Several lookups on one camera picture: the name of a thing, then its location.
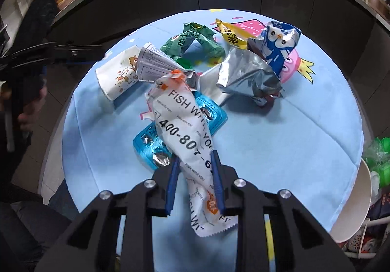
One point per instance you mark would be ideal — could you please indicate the white plastic storage rack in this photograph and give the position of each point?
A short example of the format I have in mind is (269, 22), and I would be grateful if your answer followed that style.
(368, 240)

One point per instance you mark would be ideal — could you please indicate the blue owl silver snack bag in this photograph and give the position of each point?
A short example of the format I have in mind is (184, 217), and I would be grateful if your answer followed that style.
(257, 72)

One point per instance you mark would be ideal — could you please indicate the left green plastic bottle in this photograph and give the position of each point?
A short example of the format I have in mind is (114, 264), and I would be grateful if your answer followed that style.
(381, 150)

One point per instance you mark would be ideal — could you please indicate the white fish printed wrapper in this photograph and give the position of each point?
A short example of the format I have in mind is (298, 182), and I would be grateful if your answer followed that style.
(182, 126)

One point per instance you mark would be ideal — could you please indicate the light blue cartoon tablecloth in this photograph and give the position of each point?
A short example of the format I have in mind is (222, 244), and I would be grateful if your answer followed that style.
(309, 141)

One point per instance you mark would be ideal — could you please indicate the white patterned paper cup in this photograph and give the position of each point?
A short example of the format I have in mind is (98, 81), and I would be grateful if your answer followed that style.
(118, 74)

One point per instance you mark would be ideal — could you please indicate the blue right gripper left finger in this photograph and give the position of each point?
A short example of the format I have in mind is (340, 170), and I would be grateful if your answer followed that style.
(172, 184)

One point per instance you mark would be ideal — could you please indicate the blue blister pill pack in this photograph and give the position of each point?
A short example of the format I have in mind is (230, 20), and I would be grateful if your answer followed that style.
(150, 146)

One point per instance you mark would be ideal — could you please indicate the green snack wrapper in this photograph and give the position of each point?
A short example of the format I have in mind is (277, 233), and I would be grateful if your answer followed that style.
(193, 46)

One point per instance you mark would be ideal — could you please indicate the white round trash bin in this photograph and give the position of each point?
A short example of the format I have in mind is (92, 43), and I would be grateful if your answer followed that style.
(355, 210)

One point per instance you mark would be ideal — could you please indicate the yellow snack wrapper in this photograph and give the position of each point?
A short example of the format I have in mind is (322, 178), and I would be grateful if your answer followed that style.
(236, 36)

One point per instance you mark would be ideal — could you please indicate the person left hand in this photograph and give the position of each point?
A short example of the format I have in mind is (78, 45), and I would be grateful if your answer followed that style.
(31, 111)

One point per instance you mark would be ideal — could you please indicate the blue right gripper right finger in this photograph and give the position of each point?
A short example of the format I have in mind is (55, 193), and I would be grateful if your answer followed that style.
(218, 185)

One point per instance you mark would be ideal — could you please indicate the paper leaflet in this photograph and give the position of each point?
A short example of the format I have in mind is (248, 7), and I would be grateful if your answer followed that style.
(152, 64)

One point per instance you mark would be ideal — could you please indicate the grey kitchen cabinet counter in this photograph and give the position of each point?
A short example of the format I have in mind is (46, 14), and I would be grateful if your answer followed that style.
(349, 31)

